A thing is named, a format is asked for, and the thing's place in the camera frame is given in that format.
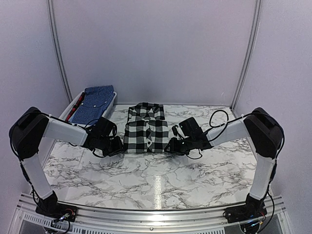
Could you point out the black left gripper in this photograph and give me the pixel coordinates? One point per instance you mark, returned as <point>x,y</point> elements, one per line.
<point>118,148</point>

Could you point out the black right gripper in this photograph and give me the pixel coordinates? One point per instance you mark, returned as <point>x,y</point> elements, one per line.
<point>174,148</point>

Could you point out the black white checked shirt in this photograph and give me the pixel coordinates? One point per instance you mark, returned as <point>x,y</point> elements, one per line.
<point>146,130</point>

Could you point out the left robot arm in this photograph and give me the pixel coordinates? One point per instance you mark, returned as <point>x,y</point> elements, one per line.
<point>34,127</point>

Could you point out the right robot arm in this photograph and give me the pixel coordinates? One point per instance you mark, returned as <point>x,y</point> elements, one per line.
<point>267,137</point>

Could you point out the blue gingham shirt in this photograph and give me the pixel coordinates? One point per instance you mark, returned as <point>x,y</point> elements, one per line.
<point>95,102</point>

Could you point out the red black plaid shirt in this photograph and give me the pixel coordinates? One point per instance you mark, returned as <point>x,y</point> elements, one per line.
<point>75,106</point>

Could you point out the white plastic basket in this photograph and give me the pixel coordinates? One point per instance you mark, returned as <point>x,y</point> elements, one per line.
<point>105,114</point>

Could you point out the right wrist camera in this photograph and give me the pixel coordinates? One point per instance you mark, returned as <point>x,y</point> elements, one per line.
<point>175,131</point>

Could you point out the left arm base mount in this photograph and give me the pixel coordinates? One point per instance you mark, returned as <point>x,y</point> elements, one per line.
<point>61,212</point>

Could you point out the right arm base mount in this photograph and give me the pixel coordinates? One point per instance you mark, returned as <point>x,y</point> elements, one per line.
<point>243,213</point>

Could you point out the aluminium front frame rail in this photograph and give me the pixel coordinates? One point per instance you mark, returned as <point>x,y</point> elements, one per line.
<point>155,213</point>

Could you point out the left aluminium corner post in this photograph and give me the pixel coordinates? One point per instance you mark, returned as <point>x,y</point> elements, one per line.
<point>57,50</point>

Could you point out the aluminium corner post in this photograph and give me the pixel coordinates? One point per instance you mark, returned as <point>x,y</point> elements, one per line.
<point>57,50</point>
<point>248,54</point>

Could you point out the right aluminium corner post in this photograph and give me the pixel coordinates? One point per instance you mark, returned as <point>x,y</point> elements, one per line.
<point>248,54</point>

